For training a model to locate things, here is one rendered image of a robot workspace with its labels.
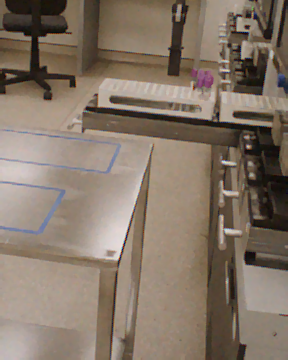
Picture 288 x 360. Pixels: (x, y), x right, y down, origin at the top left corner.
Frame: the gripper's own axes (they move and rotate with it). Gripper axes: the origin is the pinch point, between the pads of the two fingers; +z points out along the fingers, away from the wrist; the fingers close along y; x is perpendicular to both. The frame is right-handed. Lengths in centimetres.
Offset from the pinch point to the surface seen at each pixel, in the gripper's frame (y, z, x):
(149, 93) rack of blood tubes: 2.9, 8.2, -5.4
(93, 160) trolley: 37.7, 12.1, -12.2
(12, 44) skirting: -349, 92, -174
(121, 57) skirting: -349, 92, -68
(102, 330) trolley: 69, 25, -3
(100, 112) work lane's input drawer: 6.1, 13.8, -17.3
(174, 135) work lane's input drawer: 6.9, 17.3, 2.3
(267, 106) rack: 3.0, 7.9, 24.6
